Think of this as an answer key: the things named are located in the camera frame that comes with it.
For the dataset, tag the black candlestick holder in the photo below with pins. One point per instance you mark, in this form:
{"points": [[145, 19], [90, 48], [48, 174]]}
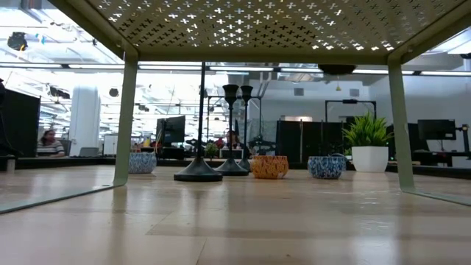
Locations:
{"points": [[246, 91], [198, 173], [230, 167]]}

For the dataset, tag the person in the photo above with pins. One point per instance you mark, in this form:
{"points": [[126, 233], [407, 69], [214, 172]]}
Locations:
{"points": [[49, 147], [232, 138]]}

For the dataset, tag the small green plant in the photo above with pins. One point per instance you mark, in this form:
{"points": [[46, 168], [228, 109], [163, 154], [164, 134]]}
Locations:
{"points": [[211, 150]]}

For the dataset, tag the black computer monitor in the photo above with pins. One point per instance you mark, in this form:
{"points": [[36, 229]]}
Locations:
{"points": [[436, 129], [173, 130]]}

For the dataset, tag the green perforated metal shelf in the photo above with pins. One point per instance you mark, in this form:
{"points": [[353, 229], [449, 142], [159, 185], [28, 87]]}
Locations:
{"points": [[257, 57]]}

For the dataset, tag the gold pendant lamp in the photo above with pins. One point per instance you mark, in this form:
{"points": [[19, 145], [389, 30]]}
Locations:
{"points": [[338, 88]]}

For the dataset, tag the green plant in white pot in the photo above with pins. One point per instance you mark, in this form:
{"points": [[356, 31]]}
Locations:
{"points": [[369, 159]]}

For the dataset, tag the white round pillar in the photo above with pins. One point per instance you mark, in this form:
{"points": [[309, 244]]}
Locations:
{"points": [[84, 121]]}

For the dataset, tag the black panel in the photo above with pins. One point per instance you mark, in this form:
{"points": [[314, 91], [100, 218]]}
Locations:
{"points": [[20, 121]]}

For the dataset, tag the black ceiling spotlight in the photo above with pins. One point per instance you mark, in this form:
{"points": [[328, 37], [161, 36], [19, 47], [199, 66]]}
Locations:
{"points": [[16, 41]]}

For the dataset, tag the black partition wall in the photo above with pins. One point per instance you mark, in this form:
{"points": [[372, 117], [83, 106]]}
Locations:
{"points": [[309, 140]]}

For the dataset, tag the black metal rig frame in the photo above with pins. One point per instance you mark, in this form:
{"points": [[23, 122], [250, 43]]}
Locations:
{"points": [[349, 101]]}

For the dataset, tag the black aluminium table frame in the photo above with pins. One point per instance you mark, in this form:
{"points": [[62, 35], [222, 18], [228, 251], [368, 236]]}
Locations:
{"points": [[73, 161]]}

